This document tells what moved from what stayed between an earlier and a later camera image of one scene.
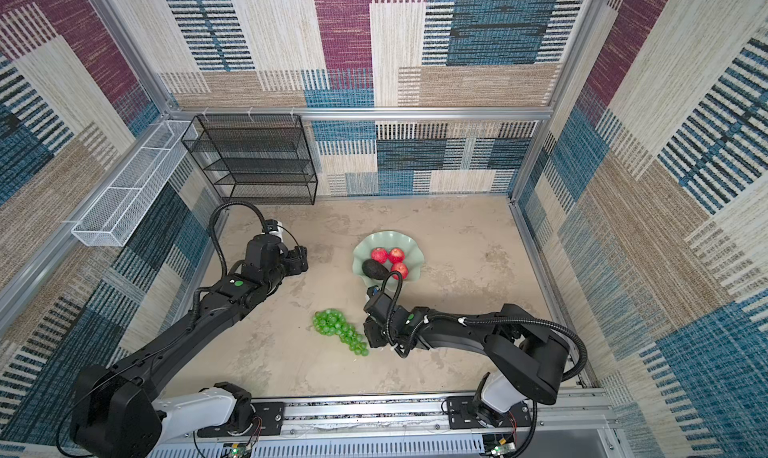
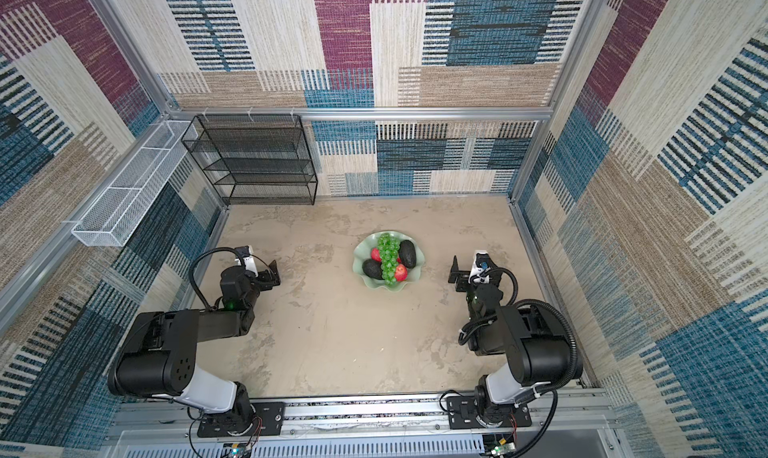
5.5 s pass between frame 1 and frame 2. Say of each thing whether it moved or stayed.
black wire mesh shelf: stayed
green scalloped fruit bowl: stayed
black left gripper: moved
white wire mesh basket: stayed
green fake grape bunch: moved
